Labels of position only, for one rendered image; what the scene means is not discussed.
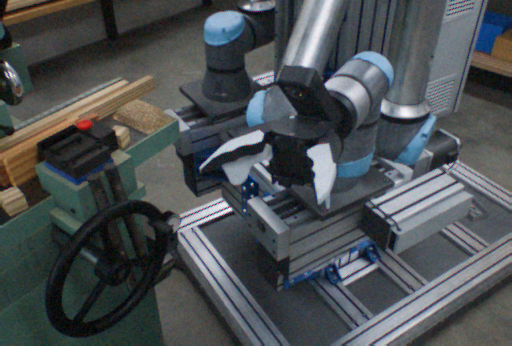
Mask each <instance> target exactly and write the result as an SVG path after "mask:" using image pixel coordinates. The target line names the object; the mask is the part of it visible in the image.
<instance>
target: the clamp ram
mask: <svg viewBox="0 0 512 346"><path fill-rule="evenodd" d="M75 133H77V129H76V125H69V126H68V127H67V128H65V129H62V130H60V131H59V132H57V133H54V134H52V135H51V136H49V137H47V138H45V139H43V140H42V141H40V142H37V146H38V151H39V154H40V157H41V159H42V162H43V161H44V160H45V158H44V155H43V152H42V151H43V150H47V148H48V147H49V148H50V147H51V146H54V145H55V144H57V143H59V142H60V141H63V140H64V139H66V138H68V137H71V136H72V135H73V134H75Z"/></svg>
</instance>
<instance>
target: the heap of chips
mask: <svg viewBox="0 0 512 346"><path fill-rule="evenodd" d="M111 117H112V118H114V119H116V120H117V121H121V122H123V123H124V124H126V125H129V126H131V127H132V128H135V129H138V130H140V131H141V132H143V133H146V134H150V133H153V132H154V131H156V130H157V129H160V128H161V127H162V126H164V125H166V124H167V123H169V122H170V121H173V120H174V118H173V117H169V116H167V115H166V113H165V112H164V111H163V110H161V109H159V108H157V107H155V106H153V105H150V104H148V103H146V102H144V101H131V102H128V103H127V104H126V105H123V106H121V107H120V108H119V109H118V110H117V113H115V114H113V115H112V116H111Z"/></svg>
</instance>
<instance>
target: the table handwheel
mask: <svg viewBox="0 0 512 346"><path fill-rule="evenodd" d="M132 214H140V215H144V216H146V217H147V218H148V219H149V218H151V217H153V218H155V219H160V220H161V221H164V222H165V223H166V221H165V217H164V216H163V215H162V213H161V211H160V210H159V209H158V208H157V207H155V206H154V205H153V204H152V203H149V202H146V201H143V200H138V199H130V200H125V201H121V202H119V203H114V204H112V205H110V206H108V207H105V208H104V209H102V210H101V211H98V212H97V213H96V214H95V215H94V216H92V217H90V218H89V220H87V221H85V223H84V224H82V225H81V227H80V228H78V229H77V230H76V232H75V233H74V234H73V235H71V234H69V233H67V232H66V231H64V230H63V229H61V228H59V226H57V225H55V226H54V228H53V229H52V230H51V233H50V235H51V237H52V238H54V240H55V241H57V242H59V243H60V244H62V245H63V249H62V250H61V252H60V253H59V254H58V257H57V259H56V260H55V262H54V265H53V267H52V270H51V271H50V274H49V279H48V282H47V285H46V290H45V310H46V313H47V315H48V319H49V321H50V323H51V324H52V327H53V328H55V329H56V331H58V332H60V333H61V334H62V335H64V336H69V337H73V338H86V337H90V336H93V335H98V334H99V333H102V332H104V331H105V330H108V329H110V328H111V327H112V326H115V325H117V323H118V322H120V321H121V320H123V319H124V318H125V317H126V316H127V315H129V314H130V312H132V311H133V310H134V308H136V307H137V305H138V304H139V303H140V302H141V301H142V299H143V298H144V297H145V295H147V292H148V291H149V290H150V289H151V287H152V285H153V283H154V282H155V281H156V277H157V276H158V274H159V273H160V269H161V267H162V265H163V262H164V260H165V254H166V251H167V247H168V236H167V237H165V236H164V235H161V234H160V233H159V232H157V231H156V230H155V229H154V231H155V244H154V249H153V252H152V254H151V255H148V256H142V257H139V258H135V259H131V260H129V259H127V257H124V256H123V255H122V254H120V253H118V252H117V251H115V250H114V249H113V246H112V243H111V240H110V233H109V229H108V225H107V224H109V223H111V222H112V221H113V220H115V219H118V218H120V217H122V216H124V215H132ZM98 231H99V232H100V235H101V238H102V245H103V248H104V250H103V249H101V248H99V247H98V246H97V245H94V244H93V243H92V242H91V241H89V240H90V239H91V238H92V237H93V236H94V235H95V234H96V233H97V232H98ZM77 255H78V256H79V257H80V258H82V259H84V261H86V262H88V263H89V264H90V265H92V266H94V274H95V275H96V276H97V278H99V279H100V280H99V282H98V283H97V284H96V287H94V289H93V291H92V293H91V294H90V296H88V298H87V300H86V301H85V303H84V304H83V306H82V308H81V309H79V311H78V314H76V315H75V317H74V319H73V320H70V319H69V318H68V317H67V316H66V314H65V312H64V310H63V306H62V292H63V287H64V284H65V281H66V276H67V274H68V272H69V270H70V268H71V265H72V263H73V262H74V261H75V258H76V257H77ZM147 263H149V265H148V269H147V270H146V272H145V273H144V274H143V278H142V279H141V280H140V282H139V284H138V285H137V286H136V287H135V289H134V291H132V292H131V293H130V295H129V296H128V297H127V298H126V299H125V300H124V301H123V302H122V304H120V305H118V306H117V308H114V309H113V311H111V312H110V313H108V314H106V315H104V317H100V318H98V319H96V320H94V321H91V322H82V320H83V319H84V318H85V317H86V315H87V313H88V312H89V310H90V309H91V306H92V305H93V304H94V303H95V302H96V300H97V298H98V297H99V296H100V294H101V292H102V291H104V289H105V287H106V286H107V285H109V286H110V287H117V286H118V285H120V284H122V282H125V281H126V279H127V278H128V277H129V275H130V274H131V268H132V267H135V266H138V265H144V264H147Z"/></svg>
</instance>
